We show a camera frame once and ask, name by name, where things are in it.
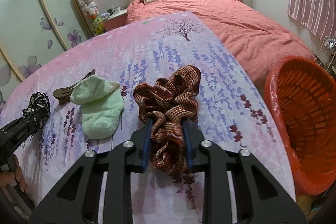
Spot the black white floral scrunchie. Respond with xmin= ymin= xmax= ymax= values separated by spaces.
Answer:
xmin=22 ymin=92 xmax=50 ymax=136

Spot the brown hair clip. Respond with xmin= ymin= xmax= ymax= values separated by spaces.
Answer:
xmin=52 ymin=68 xmax=96 ymax=105

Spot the light green fuzzy sock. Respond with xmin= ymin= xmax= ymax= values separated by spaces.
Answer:
xmin=70 ymin=75 xmax=124 ymax=139

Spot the brown striped scrunchie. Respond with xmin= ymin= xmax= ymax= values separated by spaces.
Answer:
xmin=133 ymin=65 xmax=201 ymax=176

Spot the person's left hand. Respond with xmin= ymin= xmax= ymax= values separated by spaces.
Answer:
xmin=0 ymin=155 xmax=28 ymax=193

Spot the orange plastic laundry basket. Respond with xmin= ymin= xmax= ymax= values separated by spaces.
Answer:
xmin=264 ymin=56 xmax=335 ymax=196

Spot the floral sliding wardrobe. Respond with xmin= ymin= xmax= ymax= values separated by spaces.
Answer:
xmin=1 ymin=0 xmax=91 ymax=107

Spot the yellow green plush toy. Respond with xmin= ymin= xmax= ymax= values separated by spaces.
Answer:
xmin=92 ymin=17 xmax=104 ymax=35

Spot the pink lavender print tablecloth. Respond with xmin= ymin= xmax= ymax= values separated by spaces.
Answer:
xmin=1 ymin=12 xmax=305 ymax=223

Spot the jar of plush toys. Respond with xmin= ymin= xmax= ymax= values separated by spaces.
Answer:
xmin=78 ymin=0 xmax=99 ymax=19

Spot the coral red duvet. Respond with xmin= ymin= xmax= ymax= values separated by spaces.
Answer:
xmin=126 ymin=0 xmax=315 ymax=88

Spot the pink bedside table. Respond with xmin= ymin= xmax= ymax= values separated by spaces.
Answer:
xmin=103 ymin=9 xmax=127 ymax=31

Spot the white mug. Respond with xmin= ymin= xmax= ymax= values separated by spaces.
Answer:
xmin=113 ymin=6 xmax=121 ymax=14

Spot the white wire rack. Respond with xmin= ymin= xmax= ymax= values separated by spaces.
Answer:
xmin=316 ymin=36 xmax=336 ymax=74

